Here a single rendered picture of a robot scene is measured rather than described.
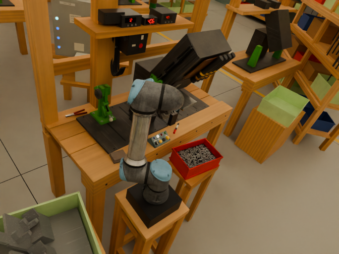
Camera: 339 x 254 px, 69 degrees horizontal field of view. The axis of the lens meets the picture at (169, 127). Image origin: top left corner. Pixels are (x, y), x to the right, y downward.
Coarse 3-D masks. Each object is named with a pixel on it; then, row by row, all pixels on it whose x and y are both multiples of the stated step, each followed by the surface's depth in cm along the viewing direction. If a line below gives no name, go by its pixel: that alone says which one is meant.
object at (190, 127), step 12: (216, 108) 227; (228, 108) 232; (180, 120) 201; (192, 120) 205; (204, 120) 209; (216, 120) 223; (156, 132) 184; (168, 132) 187; (180, 132) 190; (192, 132) 199; (204, 132) 218; (168, 144) 180; (180, 144) 195; (108, 156) 156; (156, 156) 178; (84, 168) 145; (96, 168) 147; (108, 168) 149; (84, 180) 149; (96, 180) 141; (108, 180) 150; (120, 180) 160; (96, 192) 148
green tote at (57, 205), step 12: (48, 204) 119; (60, 204) 124; (72, 204) 129; (0, 216) 109; (48, 216) 125; (84, 216) 120; (0, 228) 112; (84, 228) 128; (96, 240) 110; (96, 252) 110
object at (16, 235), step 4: (24, 220) 110; (32, 220) 112; (36, 220) 111; (20, 224) 108; (24, 224) 109; (28, 224) 109; (32, 224) 110; (24, 228) 109; (28, 228) 110; (12, 232) 101; (16, 232) 100; (28, 232) 101; (12, 236) 99; (16, 236) 99; (20, 236) 100; (24, 236) 100; (28, 236) 100; (16, 240) 99; (20, 240) 100
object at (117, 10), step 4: (100, 12) 145; (104, 12) 143; (108, 12) 145; (112, 12) 147; (116, 12) 148; (120, 12) 150; (124, 12) 152; (100, 16) 146; (104, 16) 144; (108, 16) 146; (112, 16) 148; (116, 16) 149; (100, 20) 148; (104, 20) 145; (108, 20) 147; (112, 20) 149; (116, 20) 151; (104, 24) 147
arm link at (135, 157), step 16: (144, 80) 104; (144, 96) 102; (160, 96) 102; (144, 112) 105; (144, 128) 111; (144, 144) 116; (128, 160) 119; (144, 160) 121; (128, 176) 121; (144, 176) 121
